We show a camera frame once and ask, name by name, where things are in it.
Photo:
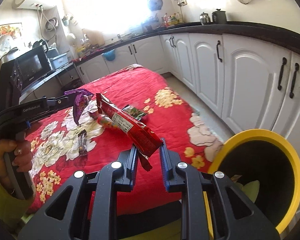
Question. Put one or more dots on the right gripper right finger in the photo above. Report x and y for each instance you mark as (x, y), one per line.
(213, 206)

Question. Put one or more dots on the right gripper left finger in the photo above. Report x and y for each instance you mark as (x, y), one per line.
(85, 206)

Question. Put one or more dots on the purple snack wrapper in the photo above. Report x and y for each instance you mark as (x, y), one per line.
(80, 99)

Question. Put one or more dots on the brown chocolate bar wrapper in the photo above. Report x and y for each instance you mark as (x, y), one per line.
(82, 142)

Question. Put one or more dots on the colorful candy tube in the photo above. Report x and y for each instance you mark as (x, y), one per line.
(102, 120)

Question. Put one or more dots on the long red snack wrapper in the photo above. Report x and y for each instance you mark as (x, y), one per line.
(143, 138)

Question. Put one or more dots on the dark green snack packet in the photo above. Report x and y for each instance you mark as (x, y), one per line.
(134, 112)

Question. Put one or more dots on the yellow trash bin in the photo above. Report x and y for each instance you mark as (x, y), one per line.
(267, 157)

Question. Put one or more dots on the white kitchen cabinets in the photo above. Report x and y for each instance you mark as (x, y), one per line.
(248, 83)

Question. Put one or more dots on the person left hand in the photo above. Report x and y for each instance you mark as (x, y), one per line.
(22, 160)

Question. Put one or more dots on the black microwave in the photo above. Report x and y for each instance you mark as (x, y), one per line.
(30, 67)

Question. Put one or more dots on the blue hanging basket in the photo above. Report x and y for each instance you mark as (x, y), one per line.
(110, 55)

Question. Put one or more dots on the red floral tablecloth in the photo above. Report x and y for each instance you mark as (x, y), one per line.
(55, 144)

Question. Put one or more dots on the black countertop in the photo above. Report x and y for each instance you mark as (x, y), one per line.
(264, 32)

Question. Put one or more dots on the steel teapot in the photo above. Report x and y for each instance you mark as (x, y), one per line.
(204, 18)

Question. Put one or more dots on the dark pot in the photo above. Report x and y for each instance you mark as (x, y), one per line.
(219, 17)

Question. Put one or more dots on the blue wall fan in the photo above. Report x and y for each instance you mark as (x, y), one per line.
(155, 5)

